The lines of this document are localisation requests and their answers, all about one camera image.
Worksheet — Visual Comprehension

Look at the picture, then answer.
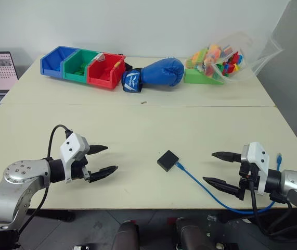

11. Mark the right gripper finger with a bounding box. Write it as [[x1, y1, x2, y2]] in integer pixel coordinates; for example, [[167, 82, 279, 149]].
[[202, 177, 240, 198], [211, 151, 243, 164]]

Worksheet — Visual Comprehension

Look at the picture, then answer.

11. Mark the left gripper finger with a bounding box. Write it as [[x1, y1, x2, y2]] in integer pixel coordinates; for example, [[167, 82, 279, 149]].
[[90, 144, 109, 156], [89, 165, 119, 183]]

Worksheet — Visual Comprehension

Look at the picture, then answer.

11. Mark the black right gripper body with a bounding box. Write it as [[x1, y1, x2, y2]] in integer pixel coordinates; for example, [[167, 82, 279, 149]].
[[237, 159, 260, 201]]

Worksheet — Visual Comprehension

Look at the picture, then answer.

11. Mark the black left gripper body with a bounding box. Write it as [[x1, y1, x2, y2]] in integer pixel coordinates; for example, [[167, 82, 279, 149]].
[[70, 146, 92, 183]]

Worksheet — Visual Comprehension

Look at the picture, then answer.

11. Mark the small black box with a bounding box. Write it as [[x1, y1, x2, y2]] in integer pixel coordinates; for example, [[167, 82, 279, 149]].
[[157, 149, 180, 173]]

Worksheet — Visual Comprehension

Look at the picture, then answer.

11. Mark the dark rounded shape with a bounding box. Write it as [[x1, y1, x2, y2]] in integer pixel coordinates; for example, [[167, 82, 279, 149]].
[[116, 220, 140, 250]]

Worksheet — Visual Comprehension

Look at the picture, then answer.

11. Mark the red plastic storage bin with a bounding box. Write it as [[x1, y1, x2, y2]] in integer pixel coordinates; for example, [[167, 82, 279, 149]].
[[86, 53, 126, 90]]

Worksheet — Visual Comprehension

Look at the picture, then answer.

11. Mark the green wedge block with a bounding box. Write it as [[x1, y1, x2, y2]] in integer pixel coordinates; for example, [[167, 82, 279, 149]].
[[184, 68, 225, 86]]

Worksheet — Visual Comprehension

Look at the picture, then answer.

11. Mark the green plastic storage bin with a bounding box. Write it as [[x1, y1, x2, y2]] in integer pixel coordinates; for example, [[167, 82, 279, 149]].
[[62, 49, 102, 84]]

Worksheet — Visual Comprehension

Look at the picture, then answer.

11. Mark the clear bag of colourful toys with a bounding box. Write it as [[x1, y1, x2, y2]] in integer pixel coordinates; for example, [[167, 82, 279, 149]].
[[184, 31, 285, 85]]

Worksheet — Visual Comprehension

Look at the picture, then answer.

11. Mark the blue plastic storage bin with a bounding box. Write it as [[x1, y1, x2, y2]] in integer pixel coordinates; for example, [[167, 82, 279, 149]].
[[40, 46, 79, 79]]

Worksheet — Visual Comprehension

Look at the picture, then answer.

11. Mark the blue boxing glove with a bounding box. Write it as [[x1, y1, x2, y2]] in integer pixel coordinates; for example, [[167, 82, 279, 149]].
[[122, 58, 185, 93]]

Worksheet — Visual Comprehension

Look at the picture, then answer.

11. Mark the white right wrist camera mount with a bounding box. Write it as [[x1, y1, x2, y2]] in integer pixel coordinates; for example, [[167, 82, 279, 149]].
[[241, 142, 271, 196]]

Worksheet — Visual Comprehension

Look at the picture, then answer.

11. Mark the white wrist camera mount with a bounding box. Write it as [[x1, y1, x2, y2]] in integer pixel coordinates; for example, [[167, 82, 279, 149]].
[[241, 142, 271, 196], [59, 133, 91, 184]]

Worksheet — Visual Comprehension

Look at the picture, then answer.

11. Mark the blue cable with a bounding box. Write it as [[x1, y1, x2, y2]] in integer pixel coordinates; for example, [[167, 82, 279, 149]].
[[175, 153, 285, 215]]

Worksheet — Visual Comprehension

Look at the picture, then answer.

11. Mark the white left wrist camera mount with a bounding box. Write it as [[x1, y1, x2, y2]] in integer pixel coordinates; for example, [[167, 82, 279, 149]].
[[59, 133, 91, 184]]

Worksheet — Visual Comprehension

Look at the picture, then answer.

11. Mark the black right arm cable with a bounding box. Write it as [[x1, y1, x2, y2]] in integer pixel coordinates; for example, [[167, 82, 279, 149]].
[[249, 179, 297, 239]]

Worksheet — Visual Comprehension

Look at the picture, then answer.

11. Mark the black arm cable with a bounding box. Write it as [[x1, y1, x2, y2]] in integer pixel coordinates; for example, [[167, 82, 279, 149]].
[[18, 124, 73, 236], [249, 179, 297, 239]]

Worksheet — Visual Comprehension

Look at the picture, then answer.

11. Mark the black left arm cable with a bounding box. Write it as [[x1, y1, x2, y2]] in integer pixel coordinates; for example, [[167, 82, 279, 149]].
[[18, 124, 73, 236]]

